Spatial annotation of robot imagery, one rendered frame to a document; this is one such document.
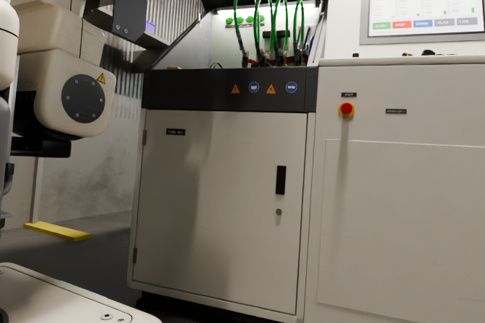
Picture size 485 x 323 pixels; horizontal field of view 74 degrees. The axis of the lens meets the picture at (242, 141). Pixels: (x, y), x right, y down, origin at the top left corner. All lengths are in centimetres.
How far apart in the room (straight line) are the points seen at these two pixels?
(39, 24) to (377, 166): 98
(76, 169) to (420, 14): 261
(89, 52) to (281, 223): 78
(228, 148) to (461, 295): 85
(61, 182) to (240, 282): 202
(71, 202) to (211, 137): 199
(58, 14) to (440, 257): 117
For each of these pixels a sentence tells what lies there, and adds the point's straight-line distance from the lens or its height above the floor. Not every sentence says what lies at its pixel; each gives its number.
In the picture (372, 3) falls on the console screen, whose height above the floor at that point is 130.
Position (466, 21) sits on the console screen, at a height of 119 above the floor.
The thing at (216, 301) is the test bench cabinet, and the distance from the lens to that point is 130.
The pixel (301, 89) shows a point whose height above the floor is 87.
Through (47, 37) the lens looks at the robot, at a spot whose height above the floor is 84.
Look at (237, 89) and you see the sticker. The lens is 120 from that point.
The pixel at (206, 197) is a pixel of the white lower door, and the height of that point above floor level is 46.
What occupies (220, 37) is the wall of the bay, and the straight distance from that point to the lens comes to 190.
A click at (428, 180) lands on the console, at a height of 59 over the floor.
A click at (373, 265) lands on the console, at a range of 116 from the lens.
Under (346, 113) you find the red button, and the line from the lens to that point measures 108.
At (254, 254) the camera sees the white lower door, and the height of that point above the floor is 28.
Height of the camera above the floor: 63
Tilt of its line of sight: 2 degrees up
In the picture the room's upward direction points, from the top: 4 degrees clockwise
